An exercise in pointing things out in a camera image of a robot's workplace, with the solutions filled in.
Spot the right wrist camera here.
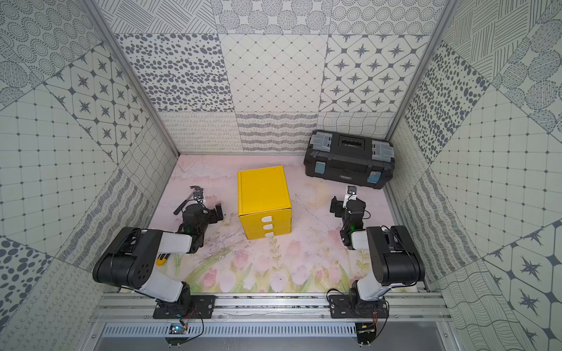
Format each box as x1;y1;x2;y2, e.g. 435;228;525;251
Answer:
345;186;357;202

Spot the yellow utility knife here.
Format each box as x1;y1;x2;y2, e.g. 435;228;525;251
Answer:
156;254;170;266

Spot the floral table mat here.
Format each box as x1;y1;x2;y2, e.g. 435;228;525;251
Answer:
146;154;418;294

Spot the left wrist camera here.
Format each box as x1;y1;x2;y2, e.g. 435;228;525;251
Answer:
187;186;204;203

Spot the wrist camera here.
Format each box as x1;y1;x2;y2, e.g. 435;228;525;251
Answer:
345;186;357;202
187;186;204;203

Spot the black toolbox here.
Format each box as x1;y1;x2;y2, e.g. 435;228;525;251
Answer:
304;130;395;190

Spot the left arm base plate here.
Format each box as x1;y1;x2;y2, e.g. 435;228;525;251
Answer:
152;295;217;320

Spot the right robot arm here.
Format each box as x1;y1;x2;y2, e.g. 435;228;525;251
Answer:
329;195;425;314

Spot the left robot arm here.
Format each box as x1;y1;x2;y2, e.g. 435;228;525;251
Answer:
92;194;224;316

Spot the aluminium mounting rail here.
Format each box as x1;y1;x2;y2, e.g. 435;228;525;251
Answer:
92;292;452;323

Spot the yellow drawer cabinet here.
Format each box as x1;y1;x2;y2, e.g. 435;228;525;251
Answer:
238;166;292;241

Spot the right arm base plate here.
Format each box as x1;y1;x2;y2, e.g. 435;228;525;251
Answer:
327;294;389;319

